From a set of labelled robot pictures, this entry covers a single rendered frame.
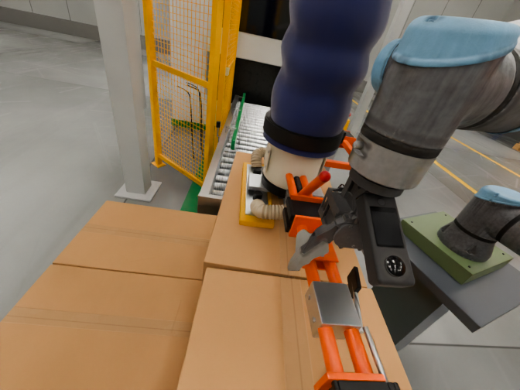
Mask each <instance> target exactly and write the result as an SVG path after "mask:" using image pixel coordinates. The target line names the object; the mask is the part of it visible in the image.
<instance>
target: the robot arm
mask: <svg viewBox="0 0 520 390"><path fill-rule="evenodd" d="M371 85H372V87H373V88H374V90H375V91H376V92H377V94H376V96H375V99H374V100H373V103H372V105H371V108H370V110H369V112H368V115H367V117H366V119H365V120H364V124H363V125H362V127H361V130H360V132H359V134H358V137H357V139H356V141H355V142H354V143H353V145H352V146H353V148H352V150H351V153H350V155H349V157H348V162H349V165H350V166H351V170H350V172H349V177H348V179H347V182H346V183H345V185H344V184H341V185H340V186H339V187H338V188H333V187H328V189H327V191H326V194H325V196H324V198H323V201H322V203H321V205H320V209H319V210H318V212H319V215H320V218H321V222H322V225H321V226H319V227H318V228H317V229H316V230H315V231H314V232H313V233H309V232H308V231H307V230H305V229H302V230H301V231H299V232H298V234H297V235H296V252H295V253H294V254H293V256H292V257H291V259H290V261H289V264H288V267H287V268H288V270H289V271H299V270H300V269H301V268H302V267H303V266H304V265H307V264H310V262H311V261H312V260H313V259H314V258H317V257H320V256H323V255H325V254H326V253H328V252H329V245H328V244H329V243H331V242H332V240H334V243H335V244H336V245H337V246H338V247H339V248H340V249H342V248H355V249H357V250H358V251H362V253H363V255H364V260H365V265H366V272H367V276H368V282H369V284H370V285H372V286H383V287H398V288H404V287H410V286H413V285H414V284H415V279H414V275H413V271H412V266H411V262H410V259H409V253H408V249H407V246H406V243H405V237H404V234H403V230H402V224H401V221H400V217H399V211H398V208H397V204H396V201H395V197H399V196H401V195H402V193H403V191H404V190H411V189H413V188H416V187H417V186H418V185H419V183H420V182H421V180H422V179H423V177H424V176H425V175H426V173H427V172H428V170H429V168H430V167H431V165H432V164H433V163H434V161H435V160H436V158H437V157H438V155H439V154H440V152H441V151H442V150H443V148H444V146H445V145H446V144H447V142H448V141H449V139H450V137H451V136H452V134H453V133H454V132H455V131H456V129H459V130H468V131H478V132H486V133H489V134H495V135H500V134H505V133H510V132H518V131H520V19H519V20H515V21H512V22H500V21H494V20H487V19H474V18H465V17H456V16H444V15H423V16H420V17H418V18H416V19H414V20H413V21H412V22H410V24H409V25H408V27H407V28H406V30H405V32H404V34H403V36H402V38H401V39H394V40H392V41H391V42H390V43H388V44H387V45H386V46H385V47H384V48H383V49H382V50H381V52H380V53H379V54H378V56H377V58H376V59H375V62H374V64H373V67H372V71H371ZM342 185H343V186H344V187H342ZM333 191H334V192H333ZM336 191H337V192H336ZM338 191H339V192H341V193H338ZM325 201H326V202H325ZM437 236H438V238H439V239H440V240H441V242H442V243H443V244H444V245H445V246H447V247H448V248H449V249H450V250H451V251H453V252H455V253H456V254H458V255H460V256H462V257H464V258H466V259H469V260H471V261H474V262H486V261H487V260H488V259H489V258H490V257H491V256H492V252H493V250H494V246H495V243H496V242H497V241H499V242H500V243H502V244H503V245H504V246H505V247H507V248H509V249H510V250H512V251H513V252H514V253H516V254H517V255H519V256H520V193H519V192H517V191H515V190H511V189H508V188H505V187H502V186H494V185H487V186H483V187H481V188H480V190H479V191H478V192H477V193H476V194H474V196H473V197H472V198H471V200H470V201H469V202H468V203H467V205H466V206H465V207H464V209H463V210H462V211H461V212H460V213H459V214H458V215H457V217H456V218H455V219H454V220H453V221H451V222H450V223H448V224H445V225H444V226H442V227H441V228H440V229H439V230H438V231H437Z"/></svg>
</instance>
